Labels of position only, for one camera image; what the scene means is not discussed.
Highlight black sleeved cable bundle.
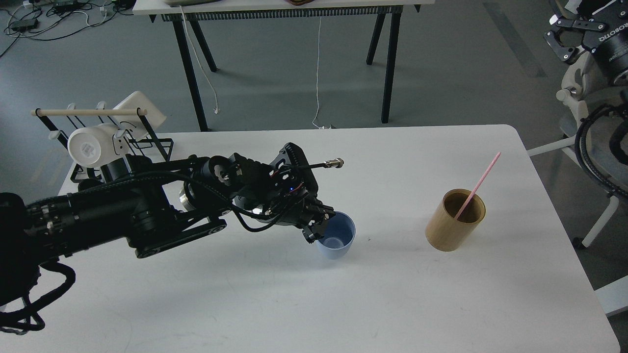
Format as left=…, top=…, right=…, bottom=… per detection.
left=0, top=262, right=77, bottom=335

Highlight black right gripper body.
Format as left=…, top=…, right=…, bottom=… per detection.
left=587, top=10, right=628, bottom=86

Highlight blue plastic cup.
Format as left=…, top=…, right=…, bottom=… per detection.
left=316, top=211, right=357, bottom=260

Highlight white tilted mug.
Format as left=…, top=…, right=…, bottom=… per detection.
left=112, top=91, right=167, bottom=141

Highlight black wire cup rack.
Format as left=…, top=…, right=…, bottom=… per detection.
left=30, top=104, right=174, bottom=184

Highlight white background table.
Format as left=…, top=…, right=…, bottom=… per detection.
left=131, top=0, right=436, bottom=132

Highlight white hanging cable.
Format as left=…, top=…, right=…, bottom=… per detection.
left=312, top=16, right=332, bottom=130

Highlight white mug on rack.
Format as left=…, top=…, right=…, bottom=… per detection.
left=67, top=123, right=130, bottom=168

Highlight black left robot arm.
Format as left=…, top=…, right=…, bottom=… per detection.
left=1, top=143, right=343, bottom=304

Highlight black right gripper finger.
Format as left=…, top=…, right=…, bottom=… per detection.
left=544, top=27, right=597, bottom=64
left=549, top=14, right=606, bottom=32

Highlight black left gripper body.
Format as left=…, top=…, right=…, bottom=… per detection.
left=196, top=143, right=320, bottom=232

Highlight brown bamboo cylinder holder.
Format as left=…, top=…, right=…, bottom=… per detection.
left=425, top=189, right=486, bottom=252

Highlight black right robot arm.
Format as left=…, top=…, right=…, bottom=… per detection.
left=544, top=0, right=627, bottom=200

